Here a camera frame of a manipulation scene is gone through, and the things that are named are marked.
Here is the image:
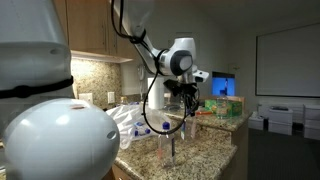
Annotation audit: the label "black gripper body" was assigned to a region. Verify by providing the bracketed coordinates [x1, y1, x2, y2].
[163, 79, 198, 99]

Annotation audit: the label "clear bottle blue cap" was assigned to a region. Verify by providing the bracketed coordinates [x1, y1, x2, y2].
[134, 122, 151, 137]
[180, 117, 197, 141]
[158, 122, 175, 168]

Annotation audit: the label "white plastic bag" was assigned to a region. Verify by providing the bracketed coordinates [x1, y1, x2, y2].
[106, 105, 172, 149]

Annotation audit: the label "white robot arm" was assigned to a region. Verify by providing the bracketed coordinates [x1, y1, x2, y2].
[0, 0, 120, 180]

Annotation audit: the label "orange marker pen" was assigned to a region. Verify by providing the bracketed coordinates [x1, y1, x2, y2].
[196, 111, 213, 115]

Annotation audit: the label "white paper towel roll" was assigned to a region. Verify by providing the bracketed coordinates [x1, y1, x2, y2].
[148, 77, 164, 109]

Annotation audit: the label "clear bottle behind box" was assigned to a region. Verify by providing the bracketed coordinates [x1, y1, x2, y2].
[216, 96, 228, 119]

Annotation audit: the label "computer monitor screen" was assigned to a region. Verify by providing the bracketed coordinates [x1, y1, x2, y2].
[211, 71, 235, 96]

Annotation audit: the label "white storage boxes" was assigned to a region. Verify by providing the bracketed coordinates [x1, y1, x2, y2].
[249, 103, 320, 140]

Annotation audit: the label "white projector screen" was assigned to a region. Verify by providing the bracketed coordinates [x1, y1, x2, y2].
[255, 23, 320, 98]

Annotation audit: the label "wooden upper cabinet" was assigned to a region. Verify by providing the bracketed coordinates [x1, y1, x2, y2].
[53, 0, 139, 63]

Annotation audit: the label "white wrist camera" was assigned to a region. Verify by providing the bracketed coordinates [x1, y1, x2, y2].
[193, 70, 209, 82]

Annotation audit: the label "white wall outlet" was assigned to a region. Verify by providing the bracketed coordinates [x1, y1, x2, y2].
[107, 92, 115, 104]

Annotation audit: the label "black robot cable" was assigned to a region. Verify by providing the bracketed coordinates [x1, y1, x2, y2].
[110, 0, 201, 136]

